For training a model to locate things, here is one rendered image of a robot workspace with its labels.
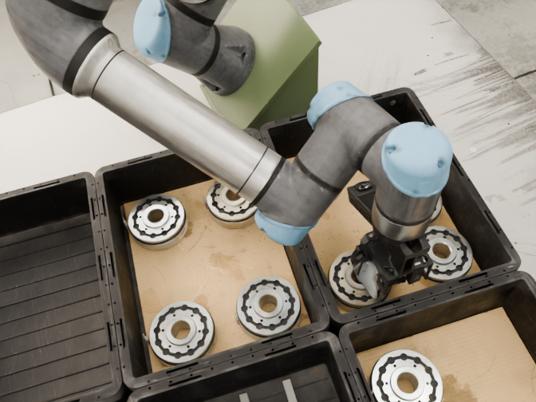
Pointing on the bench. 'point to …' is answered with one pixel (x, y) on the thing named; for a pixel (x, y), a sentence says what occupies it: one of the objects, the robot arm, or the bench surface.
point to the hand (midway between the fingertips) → (376, 271)
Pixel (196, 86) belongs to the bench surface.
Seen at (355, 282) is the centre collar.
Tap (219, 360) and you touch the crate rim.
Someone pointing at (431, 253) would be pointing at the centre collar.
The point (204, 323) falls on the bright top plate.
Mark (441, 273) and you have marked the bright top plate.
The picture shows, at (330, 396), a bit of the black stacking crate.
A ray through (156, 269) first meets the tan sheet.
